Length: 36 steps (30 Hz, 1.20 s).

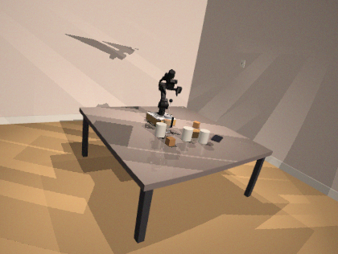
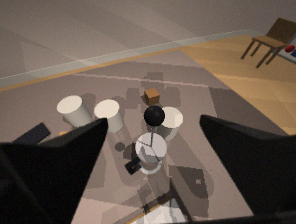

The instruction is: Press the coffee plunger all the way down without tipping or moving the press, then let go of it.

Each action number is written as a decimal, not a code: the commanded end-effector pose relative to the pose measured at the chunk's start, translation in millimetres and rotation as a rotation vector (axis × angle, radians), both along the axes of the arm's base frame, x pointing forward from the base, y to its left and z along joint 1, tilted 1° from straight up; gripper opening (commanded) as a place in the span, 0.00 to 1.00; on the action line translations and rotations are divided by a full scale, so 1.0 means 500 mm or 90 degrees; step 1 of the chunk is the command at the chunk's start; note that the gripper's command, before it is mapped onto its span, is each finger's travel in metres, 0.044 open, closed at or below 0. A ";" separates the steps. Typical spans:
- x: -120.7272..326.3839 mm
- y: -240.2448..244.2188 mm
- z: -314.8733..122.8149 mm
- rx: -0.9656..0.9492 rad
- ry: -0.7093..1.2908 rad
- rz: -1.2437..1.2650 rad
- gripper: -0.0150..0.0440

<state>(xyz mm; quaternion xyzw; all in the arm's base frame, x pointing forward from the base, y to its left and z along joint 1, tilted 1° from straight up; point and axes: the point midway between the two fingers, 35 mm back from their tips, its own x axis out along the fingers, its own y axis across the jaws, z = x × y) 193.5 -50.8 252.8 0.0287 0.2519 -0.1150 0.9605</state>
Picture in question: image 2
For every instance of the cream cylinder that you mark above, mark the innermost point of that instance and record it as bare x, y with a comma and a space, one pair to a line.
75, 111
110, 109
172, 122

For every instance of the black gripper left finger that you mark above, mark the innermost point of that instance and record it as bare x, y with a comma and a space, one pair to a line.
53, 174

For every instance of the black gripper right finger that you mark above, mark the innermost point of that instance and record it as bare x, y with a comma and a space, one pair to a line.
261, 164

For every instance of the coffee press with black knob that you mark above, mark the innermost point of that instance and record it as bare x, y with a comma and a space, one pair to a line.
150, 147

